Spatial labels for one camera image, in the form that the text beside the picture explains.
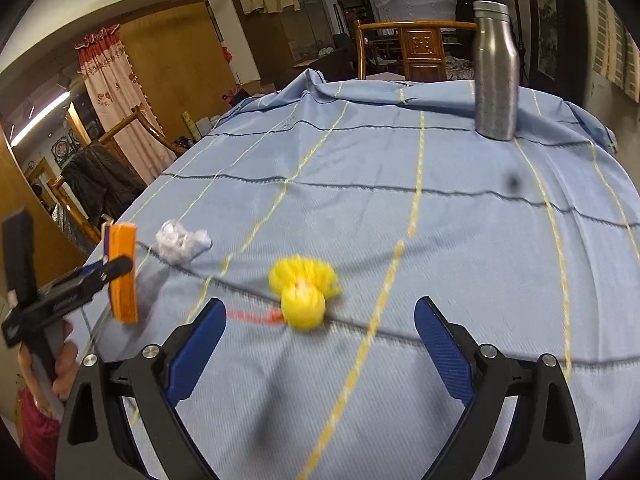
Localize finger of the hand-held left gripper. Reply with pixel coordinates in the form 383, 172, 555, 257
62, 260, 109, 284
65, 256, 135, 307

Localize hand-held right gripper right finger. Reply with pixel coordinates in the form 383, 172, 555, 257
414, 296, 587, 480

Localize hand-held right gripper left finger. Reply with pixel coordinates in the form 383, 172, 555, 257
55, 297, 228, 480

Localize orange packet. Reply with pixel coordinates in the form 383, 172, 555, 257
101, 222, 139, 325

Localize yellow mesh bag ball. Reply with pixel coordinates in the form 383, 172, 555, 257
268, 255, 343, 332

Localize person's left forearm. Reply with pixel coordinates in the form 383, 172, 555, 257
15, 390, 63, 480

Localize person's left hand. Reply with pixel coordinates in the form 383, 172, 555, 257
17, 320, 82, 413

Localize crumpled white paper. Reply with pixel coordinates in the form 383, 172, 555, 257
156, 219, 212, 265

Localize black jacket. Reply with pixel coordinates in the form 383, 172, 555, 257
60, 142, 146, 221

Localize round decorative plate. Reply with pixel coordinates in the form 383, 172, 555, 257
50, 137, 76, 166

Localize fluorescent tube light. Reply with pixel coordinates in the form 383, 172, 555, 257
10, 90, 71, 146

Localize blue striped tablecloth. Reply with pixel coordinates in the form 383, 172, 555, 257
80, 67, 640, 480

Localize wooden armchair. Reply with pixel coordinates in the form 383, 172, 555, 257
47, 105, 188, 246

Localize white red floral curtain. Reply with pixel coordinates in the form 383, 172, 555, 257
75, 25, 176, 186

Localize silver metal bottle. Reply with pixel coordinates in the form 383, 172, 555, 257
471, 0, 521, 142

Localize floral bedding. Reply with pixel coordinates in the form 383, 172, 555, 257
442, 55, 476, 81

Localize brown wardrobe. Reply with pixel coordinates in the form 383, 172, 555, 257
220, 0, 336, 86

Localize carved wooden chair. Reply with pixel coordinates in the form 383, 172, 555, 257
352, 19, 478, 83

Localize black round object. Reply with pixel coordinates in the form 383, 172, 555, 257
455, 0, 483, 46

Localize framed scroll painting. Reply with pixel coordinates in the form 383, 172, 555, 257
530, 0, 561, 81

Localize pale hanging sheet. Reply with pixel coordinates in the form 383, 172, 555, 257
364, 0, 473, 26

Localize dark shelf unit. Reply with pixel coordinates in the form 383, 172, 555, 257
332, 0, 368, 36

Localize red string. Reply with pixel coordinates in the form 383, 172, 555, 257
226, 309, 283, 326

